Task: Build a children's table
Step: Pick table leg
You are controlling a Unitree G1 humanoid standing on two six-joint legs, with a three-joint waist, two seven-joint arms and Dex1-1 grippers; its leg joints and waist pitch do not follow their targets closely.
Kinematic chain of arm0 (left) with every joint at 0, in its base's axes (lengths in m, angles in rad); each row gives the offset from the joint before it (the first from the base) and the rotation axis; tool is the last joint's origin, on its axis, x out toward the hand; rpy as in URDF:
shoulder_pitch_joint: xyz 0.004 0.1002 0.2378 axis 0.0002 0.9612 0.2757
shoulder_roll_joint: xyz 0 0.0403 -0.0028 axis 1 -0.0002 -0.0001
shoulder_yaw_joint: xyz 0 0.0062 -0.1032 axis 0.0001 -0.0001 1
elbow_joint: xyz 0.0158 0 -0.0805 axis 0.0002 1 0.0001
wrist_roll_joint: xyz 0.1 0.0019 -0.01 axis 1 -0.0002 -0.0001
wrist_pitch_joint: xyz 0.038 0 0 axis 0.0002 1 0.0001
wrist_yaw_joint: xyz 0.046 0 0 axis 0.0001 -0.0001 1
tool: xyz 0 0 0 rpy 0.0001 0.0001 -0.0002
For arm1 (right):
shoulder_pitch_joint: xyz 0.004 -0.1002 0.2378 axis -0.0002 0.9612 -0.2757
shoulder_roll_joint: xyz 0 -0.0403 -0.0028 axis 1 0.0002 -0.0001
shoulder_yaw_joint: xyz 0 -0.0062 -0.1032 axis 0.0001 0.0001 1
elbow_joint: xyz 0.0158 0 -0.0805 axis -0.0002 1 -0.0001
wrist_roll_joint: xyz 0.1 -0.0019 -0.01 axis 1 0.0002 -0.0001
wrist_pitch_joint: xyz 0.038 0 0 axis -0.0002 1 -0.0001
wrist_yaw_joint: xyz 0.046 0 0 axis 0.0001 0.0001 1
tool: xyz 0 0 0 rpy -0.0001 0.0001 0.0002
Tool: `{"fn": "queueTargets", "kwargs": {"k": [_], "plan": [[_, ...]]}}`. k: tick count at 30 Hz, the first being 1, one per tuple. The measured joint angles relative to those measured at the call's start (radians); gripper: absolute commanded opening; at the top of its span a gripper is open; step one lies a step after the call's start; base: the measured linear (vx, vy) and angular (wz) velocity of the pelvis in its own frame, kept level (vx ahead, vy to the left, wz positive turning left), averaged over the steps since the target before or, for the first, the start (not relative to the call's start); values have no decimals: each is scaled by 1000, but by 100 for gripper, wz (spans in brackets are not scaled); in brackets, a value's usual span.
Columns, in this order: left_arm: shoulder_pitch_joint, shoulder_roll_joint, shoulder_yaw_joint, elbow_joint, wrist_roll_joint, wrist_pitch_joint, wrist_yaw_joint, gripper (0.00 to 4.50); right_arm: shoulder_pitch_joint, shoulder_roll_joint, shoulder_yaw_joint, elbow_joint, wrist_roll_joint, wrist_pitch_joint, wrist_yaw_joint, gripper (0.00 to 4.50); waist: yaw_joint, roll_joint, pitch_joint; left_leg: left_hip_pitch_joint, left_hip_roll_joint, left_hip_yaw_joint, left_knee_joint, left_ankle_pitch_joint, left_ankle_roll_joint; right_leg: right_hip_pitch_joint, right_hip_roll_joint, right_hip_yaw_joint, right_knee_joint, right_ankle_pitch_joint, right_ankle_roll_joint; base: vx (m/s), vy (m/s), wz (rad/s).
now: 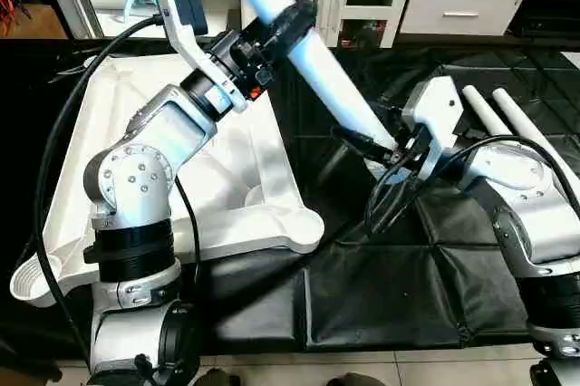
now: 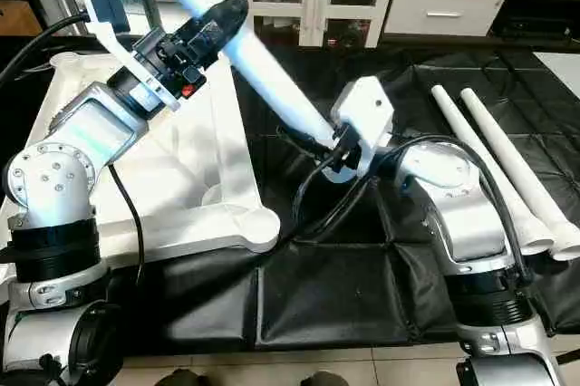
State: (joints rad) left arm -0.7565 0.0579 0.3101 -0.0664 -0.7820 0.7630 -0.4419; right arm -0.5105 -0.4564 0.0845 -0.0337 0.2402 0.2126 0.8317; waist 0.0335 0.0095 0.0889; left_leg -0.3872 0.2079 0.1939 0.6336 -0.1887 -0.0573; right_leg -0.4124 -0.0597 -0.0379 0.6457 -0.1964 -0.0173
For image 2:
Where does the white plastic table leg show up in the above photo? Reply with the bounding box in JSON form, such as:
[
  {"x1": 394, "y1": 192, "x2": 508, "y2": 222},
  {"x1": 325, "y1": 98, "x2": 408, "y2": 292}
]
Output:
[
  {"x1": 135, "y1": 0, "x2": 338, "y2": 149},
  {"x1": 459, "y1": 86, "x2": 580, "y2": 263},
  {"x1": 430, "y1": 84, "x2": 556, "y2": 256}
]

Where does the white plastic table top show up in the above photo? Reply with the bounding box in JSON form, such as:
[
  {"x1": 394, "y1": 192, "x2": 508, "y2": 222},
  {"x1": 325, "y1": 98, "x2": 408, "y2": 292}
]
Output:
[{"x1": 0, "y1": 50, "x2": 283, "y2": 262}]

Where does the black work mat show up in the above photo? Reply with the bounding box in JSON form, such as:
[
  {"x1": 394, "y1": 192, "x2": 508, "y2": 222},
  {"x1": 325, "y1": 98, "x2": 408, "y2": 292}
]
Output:
[{"x1": 0, "y1": 37, "x2": 580, "y2": 355}]

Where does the white flat board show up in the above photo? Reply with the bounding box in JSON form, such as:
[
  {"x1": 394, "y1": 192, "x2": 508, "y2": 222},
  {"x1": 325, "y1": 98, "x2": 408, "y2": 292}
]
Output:
[{"x1": 532, "y1": 50, "x2": 580, "y2": 102}]

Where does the black right robot foot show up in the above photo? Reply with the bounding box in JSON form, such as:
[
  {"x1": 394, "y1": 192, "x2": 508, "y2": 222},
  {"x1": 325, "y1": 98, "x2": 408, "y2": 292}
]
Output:
[{"x1": 302, "y1": 370, "x2": 351, "y2": 386}]

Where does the black robot foot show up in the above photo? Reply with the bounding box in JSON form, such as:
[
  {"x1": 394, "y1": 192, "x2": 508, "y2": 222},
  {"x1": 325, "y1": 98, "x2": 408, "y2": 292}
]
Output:
[
  {"x1": 158, "y1": 369, "x2": 206, "y2": 386},
  {"x1": 302, "y1": 370, "x2": 351, "y2": 386}
]

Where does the black left robot foot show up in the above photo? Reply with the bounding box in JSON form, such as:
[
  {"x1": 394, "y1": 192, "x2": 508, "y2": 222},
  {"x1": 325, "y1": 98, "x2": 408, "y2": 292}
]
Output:
[{"x1": 158, "y1": 369, "x2": 206, "y2": 386}]

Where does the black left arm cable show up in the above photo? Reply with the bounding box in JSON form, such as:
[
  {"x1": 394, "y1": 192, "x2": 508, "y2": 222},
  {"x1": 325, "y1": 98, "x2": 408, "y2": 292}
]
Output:
[{"x1": 0, "y1": 12, "x2": 146, "y2": 289}]

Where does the white drawer unit with handle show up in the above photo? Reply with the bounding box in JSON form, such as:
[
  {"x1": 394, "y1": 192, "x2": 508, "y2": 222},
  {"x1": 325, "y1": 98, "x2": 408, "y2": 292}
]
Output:
[{"x1": 384, "y1": 0, "x2": 508, "y2": 39}]

